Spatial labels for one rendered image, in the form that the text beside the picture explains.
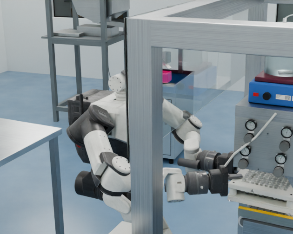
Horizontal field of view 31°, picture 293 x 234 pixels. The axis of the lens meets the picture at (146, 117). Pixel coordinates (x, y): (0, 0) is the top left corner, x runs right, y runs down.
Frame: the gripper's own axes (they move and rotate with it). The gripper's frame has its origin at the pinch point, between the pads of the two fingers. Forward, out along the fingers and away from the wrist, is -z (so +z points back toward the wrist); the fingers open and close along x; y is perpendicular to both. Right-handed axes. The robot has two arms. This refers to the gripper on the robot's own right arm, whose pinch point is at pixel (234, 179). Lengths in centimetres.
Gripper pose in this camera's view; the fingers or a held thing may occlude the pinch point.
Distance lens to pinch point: 202.2
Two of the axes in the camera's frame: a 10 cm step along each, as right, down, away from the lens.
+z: -9.9, 0.7, -0.8
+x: 0.4, 9.5, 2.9
